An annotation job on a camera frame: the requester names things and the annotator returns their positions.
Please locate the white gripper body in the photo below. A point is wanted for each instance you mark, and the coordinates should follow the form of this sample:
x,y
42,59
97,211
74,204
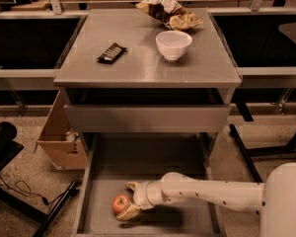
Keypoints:
x,y
140,195

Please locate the red apple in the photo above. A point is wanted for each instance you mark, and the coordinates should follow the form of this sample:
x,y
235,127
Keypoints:
x,y
119,203

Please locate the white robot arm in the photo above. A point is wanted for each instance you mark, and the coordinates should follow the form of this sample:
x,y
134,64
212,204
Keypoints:
x,y
274,200

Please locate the open middle drawer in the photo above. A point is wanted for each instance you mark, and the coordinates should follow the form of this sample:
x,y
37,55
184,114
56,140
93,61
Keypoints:
x,y
116,159

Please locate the closed top drawer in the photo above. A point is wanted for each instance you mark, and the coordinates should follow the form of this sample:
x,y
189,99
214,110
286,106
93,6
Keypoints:
x,y
92,118

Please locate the grey metal drawer cabinet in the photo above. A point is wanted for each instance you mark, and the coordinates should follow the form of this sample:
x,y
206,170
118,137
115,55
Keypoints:
x,y
142,77

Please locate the open cardboard box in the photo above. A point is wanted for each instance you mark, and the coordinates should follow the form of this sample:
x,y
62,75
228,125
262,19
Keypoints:
x,y
59,141

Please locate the dark candy bar wrapper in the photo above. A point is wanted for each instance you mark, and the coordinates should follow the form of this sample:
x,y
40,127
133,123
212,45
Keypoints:
x,y
112,54

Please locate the white ceramic bowl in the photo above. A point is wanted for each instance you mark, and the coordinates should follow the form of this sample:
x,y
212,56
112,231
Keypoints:
x,y
173,44

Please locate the crumpled chip bag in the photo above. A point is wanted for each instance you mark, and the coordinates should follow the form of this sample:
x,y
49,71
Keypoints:
x,y
171,13

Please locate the black table leg frame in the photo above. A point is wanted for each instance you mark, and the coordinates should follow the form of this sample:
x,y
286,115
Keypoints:
x,y
287,150

